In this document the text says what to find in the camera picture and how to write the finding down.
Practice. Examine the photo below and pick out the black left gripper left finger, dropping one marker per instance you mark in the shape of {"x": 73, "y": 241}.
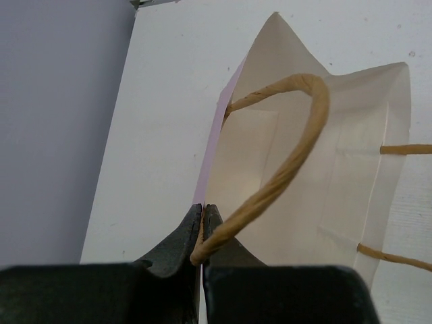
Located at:
{"x": 159, "y": 287}

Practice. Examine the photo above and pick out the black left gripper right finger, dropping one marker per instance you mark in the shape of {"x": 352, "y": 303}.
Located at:
{"x": 239, "y": 288}

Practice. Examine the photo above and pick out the lilac paper bag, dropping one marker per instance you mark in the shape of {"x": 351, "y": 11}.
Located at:
{"x": 343, "y": 194}

